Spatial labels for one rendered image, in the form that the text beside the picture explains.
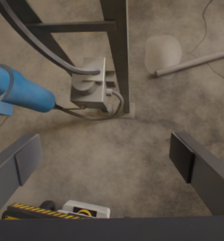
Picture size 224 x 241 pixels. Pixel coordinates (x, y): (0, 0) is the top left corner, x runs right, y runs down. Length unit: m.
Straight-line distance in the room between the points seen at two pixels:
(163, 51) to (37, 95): 0.99
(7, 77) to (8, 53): 1.23
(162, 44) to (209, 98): 0.46
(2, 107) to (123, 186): 0.91
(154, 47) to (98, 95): 0.88
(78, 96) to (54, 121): 0.78
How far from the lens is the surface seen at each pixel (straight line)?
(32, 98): 0.36
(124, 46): 0.36
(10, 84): 0.32
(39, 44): 0.19
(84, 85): 0.39
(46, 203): 1.14
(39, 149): 0.17
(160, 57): 1.21
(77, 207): 1.06
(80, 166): 1.14
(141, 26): 1.34
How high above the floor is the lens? 1.08
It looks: 80 degrees down
